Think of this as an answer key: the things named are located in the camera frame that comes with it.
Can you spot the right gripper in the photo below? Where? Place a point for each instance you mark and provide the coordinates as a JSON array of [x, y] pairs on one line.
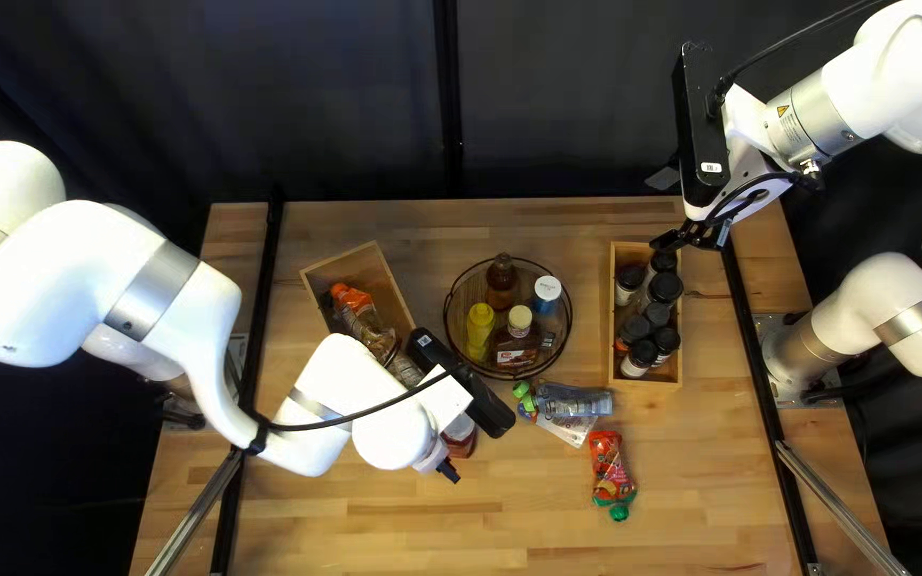
[[749, 172]]

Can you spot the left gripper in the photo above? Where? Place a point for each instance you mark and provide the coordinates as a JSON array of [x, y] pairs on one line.
[[449, 396]]

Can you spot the red ketchup bottle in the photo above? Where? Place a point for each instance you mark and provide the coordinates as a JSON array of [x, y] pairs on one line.
[[462, 440]]

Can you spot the yellow mustard bottle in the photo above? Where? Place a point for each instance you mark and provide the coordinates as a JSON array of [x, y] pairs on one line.
[[479, 328]]

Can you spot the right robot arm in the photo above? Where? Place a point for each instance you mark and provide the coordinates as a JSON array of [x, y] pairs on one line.
[[893, 72]]

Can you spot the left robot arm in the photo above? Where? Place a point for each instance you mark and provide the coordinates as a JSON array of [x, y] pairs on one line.
[[69, 264]]

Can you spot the clear green baby food pouch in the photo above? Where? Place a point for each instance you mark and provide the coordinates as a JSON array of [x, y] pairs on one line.
[[405, 369]]

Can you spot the blue baby food pouch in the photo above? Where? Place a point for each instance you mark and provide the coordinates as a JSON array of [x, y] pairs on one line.
[[573, 400]]

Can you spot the red baby food pouch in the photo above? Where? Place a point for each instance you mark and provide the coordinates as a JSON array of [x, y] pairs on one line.
[[611, 472]]

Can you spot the yellow-brown baby food pouch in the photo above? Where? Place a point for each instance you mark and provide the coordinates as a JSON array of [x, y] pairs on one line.
[[353, 300]]

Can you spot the black-lidded spice jar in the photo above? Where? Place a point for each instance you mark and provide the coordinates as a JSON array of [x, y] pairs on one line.
[[639, 358], [667, 341], [635, 329], [629, 284], [657, 314], [665, 289], [663, 264]]

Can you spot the white pouch light green cap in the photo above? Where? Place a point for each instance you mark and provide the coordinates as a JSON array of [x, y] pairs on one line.
[[569, 432]]

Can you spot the dark brown sauce bottle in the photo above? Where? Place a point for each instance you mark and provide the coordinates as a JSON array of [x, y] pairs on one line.
[[518, 348]]

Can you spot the tall dressing bottle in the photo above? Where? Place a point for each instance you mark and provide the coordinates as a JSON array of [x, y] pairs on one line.
[[547, 288]]

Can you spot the wooden box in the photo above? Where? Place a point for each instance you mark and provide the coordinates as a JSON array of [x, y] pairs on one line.
[[667, 374], [365, 264]]

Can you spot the brown hot sauce bottle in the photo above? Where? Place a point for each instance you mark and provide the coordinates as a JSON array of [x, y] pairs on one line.
[[501, 280]]

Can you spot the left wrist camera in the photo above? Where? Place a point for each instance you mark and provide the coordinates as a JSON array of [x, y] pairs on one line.
[[493, 416]]

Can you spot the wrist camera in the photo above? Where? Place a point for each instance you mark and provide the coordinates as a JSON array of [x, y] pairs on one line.
[[493, 416], [697, 120]]

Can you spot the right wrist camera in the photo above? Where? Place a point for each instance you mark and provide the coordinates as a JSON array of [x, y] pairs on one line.
[[697, 120]]

